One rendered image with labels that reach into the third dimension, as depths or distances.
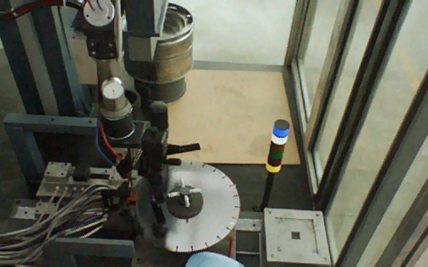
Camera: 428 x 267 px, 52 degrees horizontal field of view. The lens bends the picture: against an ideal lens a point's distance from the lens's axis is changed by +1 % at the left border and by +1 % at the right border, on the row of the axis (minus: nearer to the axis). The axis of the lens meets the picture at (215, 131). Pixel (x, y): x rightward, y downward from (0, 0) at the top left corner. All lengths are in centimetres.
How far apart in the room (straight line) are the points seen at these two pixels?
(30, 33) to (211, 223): 86
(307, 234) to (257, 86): 90
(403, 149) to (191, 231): 64
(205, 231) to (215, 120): 71
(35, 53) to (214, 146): 73
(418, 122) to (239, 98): 124
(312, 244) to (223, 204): 28
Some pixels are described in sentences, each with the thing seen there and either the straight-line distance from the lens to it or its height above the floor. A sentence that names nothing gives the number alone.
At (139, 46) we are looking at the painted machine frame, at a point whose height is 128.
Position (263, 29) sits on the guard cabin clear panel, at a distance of 216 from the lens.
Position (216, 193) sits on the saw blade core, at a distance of 134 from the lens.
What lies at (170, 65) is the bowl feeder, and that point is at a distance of 176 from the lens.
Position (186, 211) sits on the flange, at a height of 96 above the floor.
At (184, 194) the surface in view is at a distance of 127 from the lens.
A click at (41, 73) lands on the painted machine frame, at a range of 169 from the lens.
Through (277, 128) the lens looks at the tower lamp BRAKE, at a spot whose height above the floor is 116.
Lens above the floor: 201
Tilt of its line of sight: 44 degrees down
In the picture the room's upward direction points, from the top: 4 degrees clockwise
